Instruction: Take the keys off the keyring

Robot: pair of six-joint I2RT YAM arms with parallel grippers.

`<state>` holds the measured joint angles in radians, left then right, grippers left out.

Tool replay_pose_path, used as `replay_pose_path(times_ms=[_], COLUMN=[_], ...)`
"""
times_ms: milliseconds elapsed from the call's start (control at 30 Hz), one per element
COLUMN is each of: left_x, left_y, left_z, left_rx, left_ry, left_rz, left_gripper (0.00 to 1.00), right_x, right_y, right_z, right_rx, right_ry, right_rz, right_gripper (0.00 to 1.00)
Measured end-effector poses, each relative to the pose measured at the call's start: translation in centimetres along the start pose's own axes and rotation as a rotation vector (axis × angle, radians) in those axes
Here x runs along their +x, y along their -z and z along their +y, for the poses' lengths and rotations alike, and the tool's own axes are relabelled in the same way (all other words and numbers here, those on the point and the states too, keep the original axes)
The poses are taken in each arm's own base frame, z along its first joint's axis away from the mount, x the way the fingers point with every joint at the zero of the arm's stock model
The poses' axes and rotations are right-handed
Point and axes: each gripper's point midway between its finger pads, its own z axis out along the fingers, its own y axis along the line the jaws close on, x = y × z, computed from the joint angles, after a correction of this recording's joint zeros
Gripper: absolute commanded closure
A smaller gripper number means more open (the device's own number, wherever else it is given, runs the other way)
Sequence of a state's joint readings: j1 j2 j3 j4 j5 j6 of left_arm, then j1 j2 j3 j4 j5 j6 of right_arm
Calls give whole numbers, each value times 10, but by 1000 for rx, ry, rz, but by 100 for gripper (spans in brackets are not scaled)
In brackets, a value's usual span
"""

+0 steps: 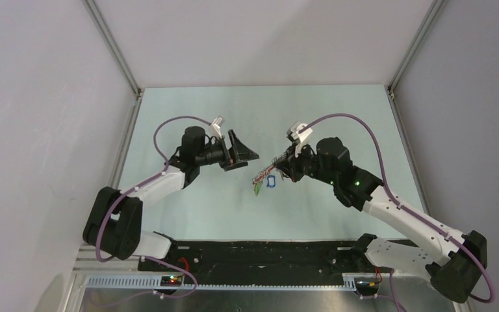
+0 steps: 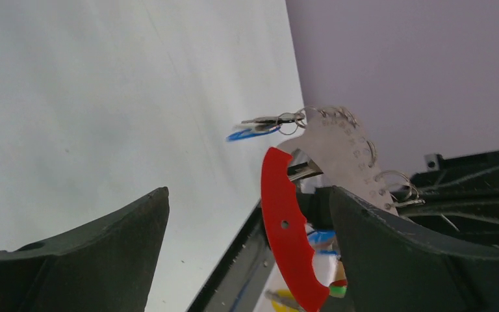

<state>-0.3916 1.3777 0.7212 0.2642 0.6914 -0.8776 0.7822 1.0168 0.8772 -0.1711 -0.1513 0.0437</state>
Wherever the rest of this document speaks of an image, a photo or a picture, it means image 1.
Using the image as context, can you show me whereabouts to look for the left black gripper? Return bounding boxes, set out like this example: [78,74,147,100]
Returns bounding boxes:
[196,130,258,172]

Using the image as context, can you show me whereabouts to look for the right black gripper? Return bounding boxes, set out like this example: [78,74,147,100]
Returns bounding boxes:
[274,139,337,186]

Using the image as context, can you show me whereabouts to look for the steel key holder red handle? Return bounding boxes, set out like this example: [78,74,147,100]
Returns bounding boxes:
[251,159,285,185]

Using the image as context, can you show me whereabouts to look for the green key tag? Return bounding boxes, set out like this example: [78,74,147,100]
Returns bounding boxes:
[254,180,263,196]

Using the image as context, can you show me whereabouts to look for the blue key tag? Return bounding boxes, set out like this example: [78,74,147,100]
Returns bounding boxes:
[266,175,276,189]

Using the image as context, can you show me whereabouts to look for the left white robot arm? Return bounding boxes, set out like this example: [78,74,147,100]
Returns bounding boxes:
[83,126,259,271]

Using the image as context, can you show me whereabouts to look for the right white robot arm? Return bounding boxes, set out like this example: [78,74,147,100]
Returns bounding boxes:
[275,138,487,304]

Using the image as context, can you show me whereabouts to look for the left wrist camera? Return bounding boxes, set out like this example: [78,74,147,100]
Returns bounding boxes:
[209,116,224,139]

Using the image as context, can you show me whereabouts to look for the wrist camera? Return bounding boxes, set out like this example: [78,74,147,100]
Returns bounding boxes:
[209,116,224,139]
[287,121,313,157]

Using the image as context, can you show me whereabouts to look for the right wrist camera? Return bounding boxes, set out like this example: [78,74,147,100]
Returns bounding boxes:
[287,121,313,157]

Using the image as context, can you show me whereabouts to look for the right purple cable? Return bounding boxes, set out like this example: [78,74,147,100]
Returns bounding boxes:
[298,113,496,304]

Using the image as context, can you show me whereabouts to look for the purple cable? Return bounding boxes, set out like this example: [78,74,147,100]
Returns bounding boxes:
[95,116,214,300]
[298,113,496,304]

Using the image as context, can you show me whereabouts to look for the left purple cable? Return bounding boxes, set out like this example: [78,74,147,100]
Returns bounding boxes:
[95,116,214,300]

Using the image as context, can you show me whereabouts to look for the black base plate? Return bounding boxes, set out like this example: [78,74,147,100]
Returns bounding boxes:
[137,239,371,287]

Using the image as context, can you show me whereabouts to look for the grey cable duct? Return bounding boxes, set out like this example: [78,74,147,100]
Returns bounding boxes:
[86,275,356,291]

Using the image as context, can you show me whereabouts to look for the aluminium frame rail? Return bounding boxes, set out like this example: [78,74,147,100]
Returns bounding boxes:
[73,245,144,276]

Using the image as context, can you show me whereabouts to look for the right aluminium corner post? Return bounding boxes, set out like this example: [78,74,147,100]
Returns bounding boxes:
[387,0,448,99]

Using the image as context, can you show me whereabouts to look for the aluminium corner post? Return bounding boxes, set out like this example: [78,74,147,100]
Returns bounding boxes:
[387,0,448,99]
[82,0,142,99]

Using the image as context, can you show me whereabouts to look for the left aluminium corner post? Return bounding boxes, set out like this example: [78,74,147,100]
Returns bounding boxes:
[82,0,142,99]

